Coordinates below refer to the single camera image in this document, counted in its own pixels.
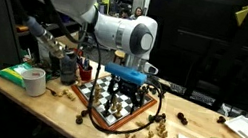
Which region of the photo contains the wooden stool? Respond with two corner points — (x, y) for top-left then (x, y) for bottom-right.
(112, 49), (128, 66)

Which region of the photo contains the person in blue sweater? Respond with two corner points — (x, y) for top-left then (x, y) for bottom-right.
(118, 8), (132, 20)

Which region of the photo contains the metal cable connector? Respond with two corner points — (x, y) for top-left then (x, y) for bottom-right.
(19, 15), (72, 61)

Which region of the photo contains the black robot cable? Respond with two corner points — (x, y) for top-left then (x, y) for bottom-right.
(63, 20), (175, 138)

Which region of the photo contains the long-haired person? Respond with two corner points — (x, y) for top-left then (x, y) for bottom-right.
(129, 6), (145, 22)

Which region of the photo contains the dark water bottle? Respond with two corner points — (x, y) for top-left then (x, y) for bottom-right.
(56, 51), (82, 87)

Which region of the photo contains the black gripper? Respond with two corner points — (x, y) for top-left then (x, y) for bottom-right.
(104, 75), (147, 117)

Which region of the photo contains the light wooden chess piece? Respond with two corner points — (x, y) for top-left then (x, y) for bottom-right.
(134, 120), (151, 131)
(58, 88), (72, 99)
(92, 90), (104, 108)
(109, 96), (120, 113)
(66, 92), (77, 102)
(114, 102), (125, 120)
(92, 83), (102, 100)

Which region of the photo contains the red mug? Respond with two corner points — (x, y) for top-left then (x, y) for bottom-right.
(75, 63), (95, 84)

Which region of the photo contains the white paper cup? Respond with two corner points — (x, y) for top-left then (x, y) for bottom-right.
(17, 65), (51, 99)

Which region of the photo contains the black white chessboard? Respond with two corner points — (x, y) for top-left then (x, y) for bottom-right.
(64, 68), (161, 138)

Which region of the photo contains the dark wooden bishop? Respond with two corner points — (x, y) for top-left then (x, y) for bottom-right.
(103, 98), (113, 112)

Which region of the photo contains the yellow triangular flag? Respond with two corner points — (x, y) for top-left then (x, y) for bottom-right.
(233, 4), (248, 29)

